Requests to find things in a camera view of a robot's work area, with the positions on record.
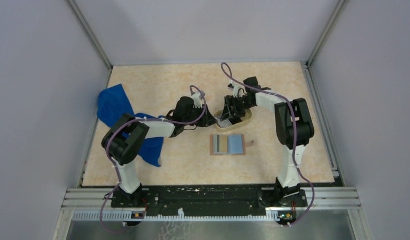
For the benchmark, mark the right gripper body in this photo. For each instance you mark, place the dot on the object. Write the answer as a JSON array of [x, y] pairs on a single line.
[[238, 104]]

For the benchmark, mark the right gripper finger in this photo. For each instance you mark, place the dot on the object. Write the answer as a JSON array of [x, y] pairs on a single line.
[[237, 118], [226, 114]]

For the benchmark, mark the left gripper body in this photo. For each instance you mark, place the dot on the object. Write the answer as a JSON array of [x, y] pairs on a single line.
[[196, 114]]

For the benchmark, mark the beige oval tray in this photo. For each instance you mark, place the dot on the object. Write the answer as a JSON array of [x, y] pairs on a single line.
[[245, 119]]

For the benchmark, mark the tan leather card holder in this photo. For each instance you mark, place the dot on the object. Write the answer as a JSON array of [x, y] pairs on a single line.
[[227, 145]]

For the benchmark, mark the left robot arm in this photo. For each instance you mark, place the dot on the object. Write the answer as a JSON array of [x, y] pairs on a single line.
[[123, 142]]

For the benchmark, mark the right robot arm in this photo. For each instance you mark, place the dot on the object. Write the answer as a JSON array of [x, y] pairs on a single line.
[[293, 127]]

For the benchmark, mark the white card in tray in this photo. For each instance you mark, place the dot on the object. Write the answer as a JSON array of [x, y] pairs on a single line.
[[224, 124]]

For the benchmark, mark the blue cloth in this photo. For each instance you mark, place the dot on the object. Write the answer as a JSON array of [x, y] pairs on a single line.
[[112, 104]]

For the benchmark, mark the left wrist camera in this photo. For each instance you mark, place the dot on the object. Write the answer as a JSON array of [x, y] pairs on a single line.
[[197, 99]]

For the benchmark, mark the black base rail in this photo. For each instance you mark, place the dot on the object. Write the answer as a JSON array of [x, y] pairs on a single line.
[[209, 200]]

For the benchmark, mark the aluminium frame rail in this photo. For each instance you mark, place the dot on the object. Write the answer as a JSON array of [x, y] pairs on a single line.
[[95, 204]]

